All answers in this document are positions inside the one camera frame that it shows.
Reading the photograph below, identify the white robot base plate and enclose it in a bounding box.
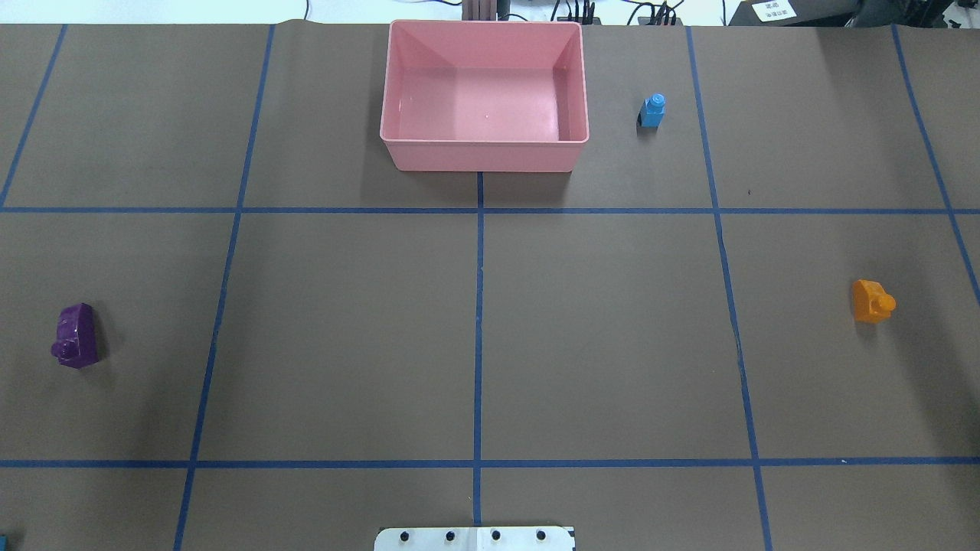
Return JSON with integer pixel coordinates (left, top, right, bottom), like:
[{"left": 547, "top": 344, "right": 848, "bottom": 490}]
[{"left": 372, "top": 526, "right": 577, "bottom": 550}]

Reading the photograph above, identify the small blue block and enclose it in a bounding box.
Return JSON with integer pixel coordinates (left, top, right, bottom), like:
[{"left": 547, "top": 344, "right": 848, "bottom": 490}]
[{"left": 637, "top": 93, "right": 666, "bottom": 129}]

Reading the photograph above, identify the purple block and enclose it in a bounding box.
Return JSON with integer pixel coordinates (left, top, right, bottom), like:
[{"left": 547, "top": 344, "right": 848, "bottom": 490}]
[{"left": 51, "top": 303, "right": 100, "bottom": 370}]

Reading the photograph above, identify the aluminium frame post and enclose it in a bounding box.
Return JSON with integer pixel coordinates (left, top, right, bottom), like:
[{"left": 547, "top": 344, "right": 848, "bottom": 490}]
[{"left": 461, "top": 0, "right": 499, "bottom": 21}]

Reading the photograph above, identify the orange block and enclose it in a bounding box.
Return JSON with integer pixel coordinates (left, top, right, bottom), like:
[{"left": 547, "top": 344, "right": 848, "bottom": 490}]
[{"left": 851, "top": 279, "right": 897, "bottom": 324}]

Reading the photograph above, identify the pink plastic box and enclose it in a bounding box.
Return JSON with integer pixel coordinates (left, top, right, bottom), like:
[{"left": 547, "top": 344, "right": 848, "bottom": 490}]
[{"left": 379, "top": 20, "right": 590, "bottom": 172}]

